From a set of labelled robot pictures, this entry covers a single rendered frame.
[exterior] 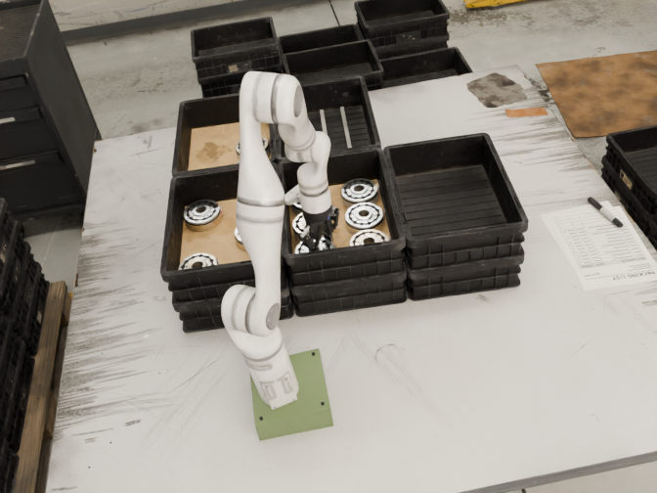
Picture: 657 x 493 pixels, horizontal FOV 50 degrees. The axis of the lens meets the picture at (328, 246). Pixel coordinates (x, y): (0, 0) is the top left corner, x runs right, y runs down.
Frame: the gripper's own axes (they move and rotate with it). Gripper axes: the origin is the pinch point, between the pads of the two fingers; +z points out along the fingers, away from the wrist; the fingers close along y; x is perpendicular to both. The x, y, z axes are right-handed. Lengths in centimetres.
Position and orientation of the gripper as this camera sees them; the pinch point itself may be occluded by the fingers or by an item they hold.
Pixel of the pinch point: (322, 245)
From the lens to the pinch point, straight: 182.6
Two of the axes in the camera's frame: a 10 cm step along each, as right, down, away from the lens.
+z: 1.0, 7.2, 6.9
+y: 6.4, -5.8, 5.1
